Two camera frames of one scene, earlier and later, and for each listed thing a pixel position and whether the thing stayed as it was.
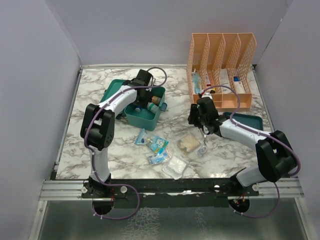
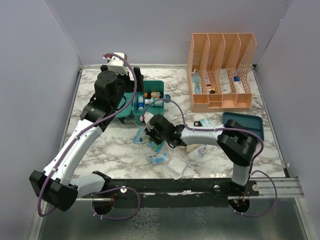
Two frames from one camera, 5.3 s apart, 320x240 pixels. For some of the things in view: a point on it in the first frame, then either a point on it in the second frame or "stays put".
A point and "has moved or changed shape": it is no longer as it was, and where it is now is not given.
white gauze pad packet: (175, 166) stays put
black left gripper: (144, 103) → (131, 88)
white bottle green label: (152, 107) → (156, 103)
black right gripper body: (201, 119) → (157, 138)
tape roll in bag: (202, 150) stays put
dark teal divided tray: (253, 121) stays put
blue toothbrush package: (196, 83) stays put
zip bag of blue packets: (154, 159) stays put
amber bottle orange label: (156, 99) has moved or changed shape
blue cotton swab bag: (156, 143) stays put
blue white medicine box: (238, 86) stays put
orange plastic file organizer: (217, 59) stays put
